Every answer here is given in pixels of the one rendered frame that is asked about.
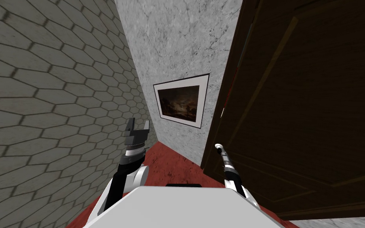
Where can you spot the dark brown door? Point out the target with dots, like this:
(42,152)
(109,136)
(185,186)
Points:
(299,110)

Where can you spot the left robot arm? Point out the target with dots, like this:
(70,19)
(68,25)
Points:
(119,183)

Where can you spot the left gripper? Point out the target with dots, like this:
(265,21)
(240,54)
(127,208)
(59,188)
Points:
(136,137)

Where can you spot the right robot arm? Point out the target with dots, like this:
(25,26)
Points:
(234,180)

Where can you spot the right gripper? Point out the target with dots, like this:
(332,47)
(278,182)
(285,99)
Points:
(225,158)

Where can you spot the framed dark landscape picture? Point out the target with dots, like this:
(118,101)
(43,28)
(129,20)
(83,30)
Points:
(181,101)

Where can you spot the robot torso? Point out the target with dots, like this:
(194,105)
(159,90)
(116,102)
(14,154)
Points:
(182,209)

